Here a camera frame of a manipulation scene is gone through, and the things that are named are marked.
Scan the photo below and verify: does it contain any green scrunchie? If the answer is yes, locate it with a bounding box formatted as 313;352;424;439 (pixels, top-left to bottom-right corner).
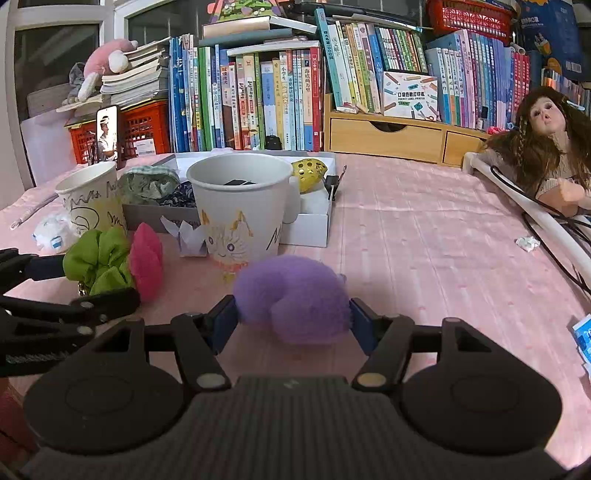
62;227;135;295

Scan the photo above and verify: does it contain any white fluffy plush toy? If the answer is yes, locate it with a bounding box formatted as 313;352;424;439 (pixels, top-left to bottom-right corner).
33;212;78;254

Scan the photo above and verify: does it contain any pink red scrunchie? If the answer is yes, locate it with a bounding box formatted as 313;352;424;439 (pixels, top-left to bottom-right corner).
128;222;163;303

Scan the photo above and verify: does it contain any purple fuzzy plush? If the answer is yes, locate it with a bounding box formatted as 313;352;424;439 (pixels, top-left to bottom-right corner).
233;255;352;345

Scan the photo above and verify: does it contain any white origami paper piece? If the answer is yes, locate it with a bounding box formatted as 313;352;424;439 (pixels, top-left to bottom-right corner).
160;216;207;257

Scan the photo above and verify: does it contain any green white striped cloth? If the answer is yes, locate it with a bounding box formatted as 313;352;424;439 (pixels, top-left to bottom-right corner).
118;165;180;205

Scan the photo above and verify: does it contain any yellow sequin pouch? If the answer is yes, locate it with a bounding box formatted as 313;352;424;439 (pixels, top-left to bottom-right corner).
291;158;328;194

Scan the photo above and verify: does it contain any pen on table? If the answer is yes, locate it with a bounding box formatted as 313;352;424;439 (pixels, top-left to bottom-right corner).
10;193;58;231

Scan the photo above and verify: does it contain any paper cup with zigzag drawing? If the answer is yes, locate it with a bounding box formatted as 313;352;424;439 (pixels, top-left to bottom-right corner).
55;161;127;237

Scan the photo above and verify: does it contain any navy floral fabric pouch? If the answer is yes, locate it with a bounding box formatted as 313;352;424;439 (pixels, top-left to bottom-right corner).
157;181;197;208

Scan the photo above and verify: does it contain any paper cup with cat drawing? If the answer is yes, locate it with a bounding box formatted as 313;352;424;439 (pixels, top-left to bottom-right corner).
186;152;293;275

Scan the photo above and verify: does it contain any smartphone showing picture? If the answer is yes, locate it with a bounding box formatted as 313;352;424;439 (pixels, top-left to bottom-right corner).
96;105;121;162

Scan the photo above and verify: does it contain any red plastic crate left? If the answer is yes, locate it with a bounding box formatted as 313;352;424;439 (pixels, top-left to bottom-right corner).
65;100;171;164

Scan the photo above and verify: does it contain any wooden drawer organizer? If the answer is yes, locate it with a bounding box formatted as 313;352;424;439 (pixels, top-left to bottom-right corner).
324;94;488;168

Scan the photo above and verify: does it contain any pink white plush toy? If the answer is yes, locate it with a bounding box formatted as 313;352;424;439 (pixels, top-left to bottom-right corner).
77;39;138;102

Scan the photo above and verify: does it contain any stack of grey books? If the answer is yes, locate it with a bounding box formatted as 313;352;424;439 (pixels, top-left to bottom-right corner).
56;36;171;122

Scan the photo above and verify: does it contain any row of upright books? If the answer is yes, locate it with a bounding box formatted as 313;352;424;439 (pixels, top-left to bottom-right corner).
165;34;325;153

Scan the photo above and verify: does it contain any brown haired doll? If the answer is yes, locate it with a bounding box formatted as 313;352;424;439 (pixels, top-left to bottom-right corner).
482;86;590;217

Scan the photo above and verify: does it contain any white patterned cardboard box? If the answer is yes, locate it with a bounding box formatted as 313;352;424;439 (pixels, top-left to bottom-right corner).
382;72;439;121

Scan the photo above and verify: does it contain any row of books right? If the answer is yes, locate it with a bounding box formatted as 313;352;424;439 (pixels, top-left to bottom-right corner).
314;1;590;132

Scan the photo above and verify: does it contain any triangular diorama house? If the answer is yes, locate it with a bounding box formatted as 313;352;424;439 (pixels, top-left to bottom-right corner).
208;0;284;24

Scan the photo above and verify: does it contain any red basket on books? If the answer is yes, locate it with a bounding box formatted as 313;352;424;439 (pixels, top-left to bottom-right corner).
426;0;516;44

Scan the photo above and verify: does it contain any blue printed cardboard box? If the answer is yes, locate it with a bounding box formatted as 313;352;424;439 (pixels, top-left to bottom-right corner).
519;0;584;82

